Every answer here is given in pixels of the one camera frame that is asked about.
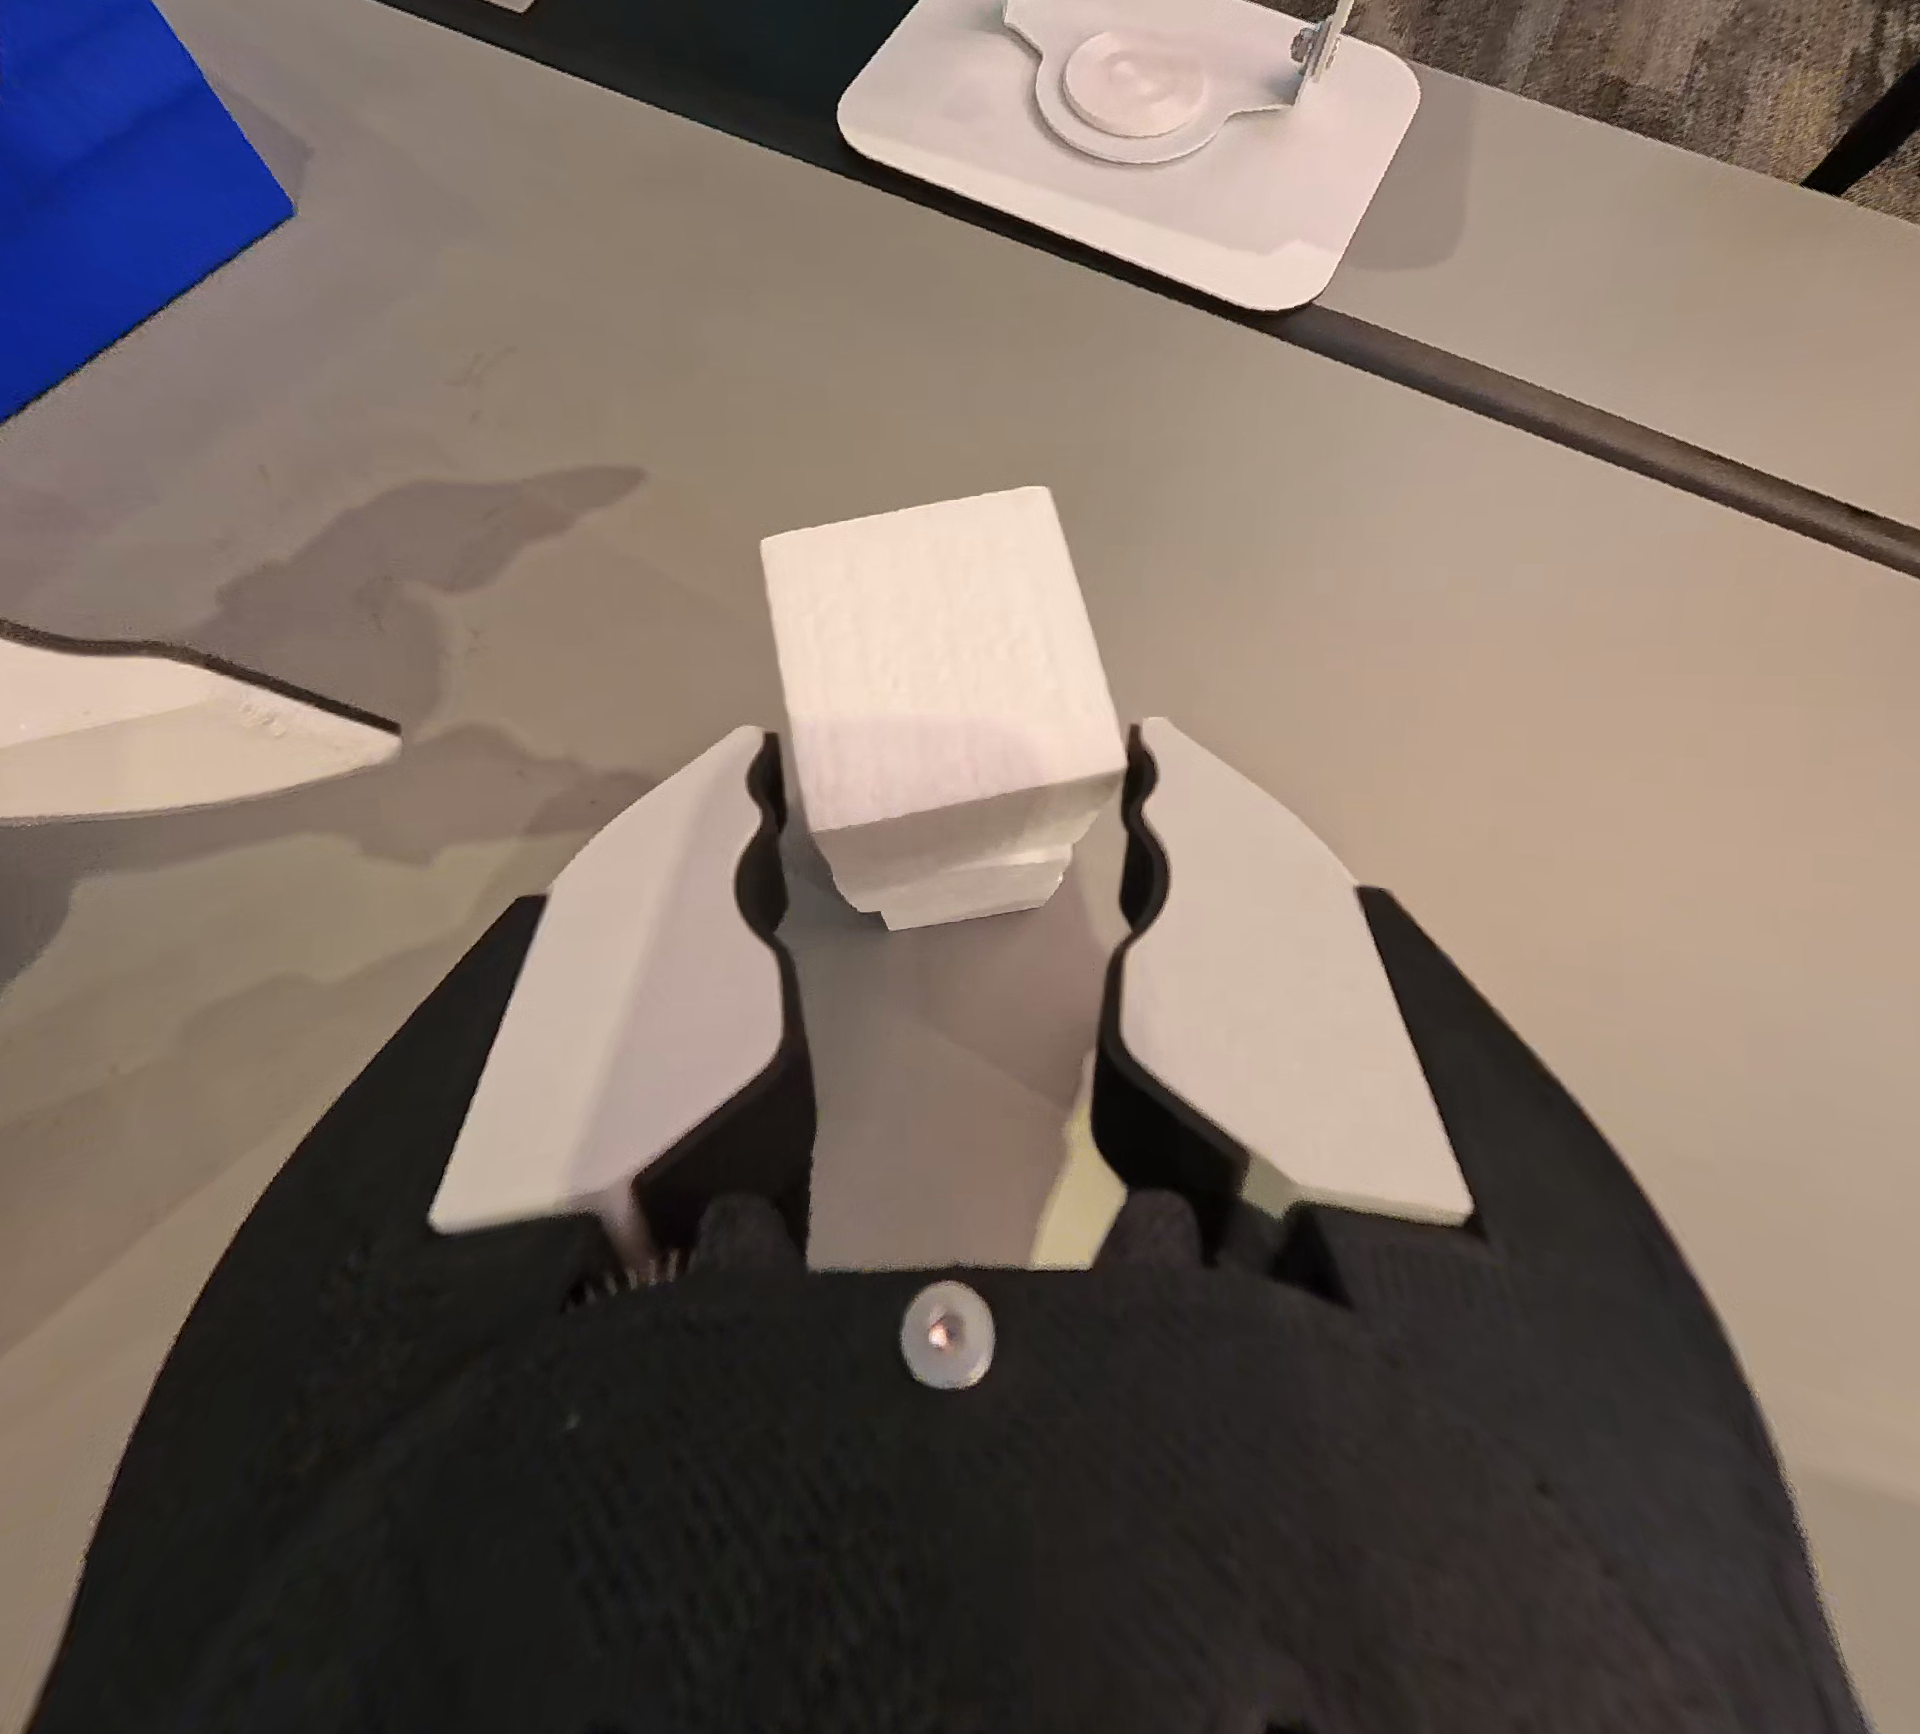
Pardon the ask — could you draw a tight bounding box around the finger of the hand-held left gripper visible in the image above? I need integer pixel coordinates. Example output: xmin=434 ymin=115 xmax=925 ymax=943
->
xmin=0 ymin=621 xmax=406 ymax=822

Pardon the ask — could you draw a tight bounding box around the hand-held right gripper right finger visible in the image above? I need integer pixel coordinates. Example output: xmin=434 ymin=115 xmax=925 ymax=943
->
xmin=1091 ymin=714 xmax=1477 ymax=1276

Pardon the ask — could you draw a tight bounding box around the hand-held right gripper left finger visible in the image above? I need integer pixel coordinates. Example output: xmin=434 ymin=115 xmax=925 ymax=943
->
xmin=425 ymin=724 xmax=820 ymax=1276

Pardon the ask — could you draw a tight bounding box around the white hard foam cube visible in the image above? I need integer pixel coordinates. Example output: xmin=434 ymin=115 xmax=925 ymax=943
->
xmin=756 ymin=484 xmax=1130 ymax=854
xmin=832 ymin=822 xmax=1073 ymax=911
xmin=877 ymin=897 xmax=1052 ymax=936

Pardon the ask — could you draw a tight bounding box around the blue plastic bin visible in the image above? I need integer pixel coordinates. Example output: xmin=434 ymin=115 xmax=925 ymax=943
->
xmin=0 ymin=0 xmax=296 ymax=424

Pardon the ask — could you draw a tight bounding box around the wooden book stand white base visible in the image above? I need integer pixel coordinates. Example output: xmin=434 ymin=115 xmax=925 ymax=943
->
xmin=836 ymin=0 xmax=1885 ymax=311

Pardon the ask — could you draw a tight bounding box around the black partition post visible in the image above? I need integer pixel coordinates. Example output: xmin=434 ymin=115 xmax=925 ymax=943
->
xmin=1798 ymin=38 xmax=1920 ymax=199

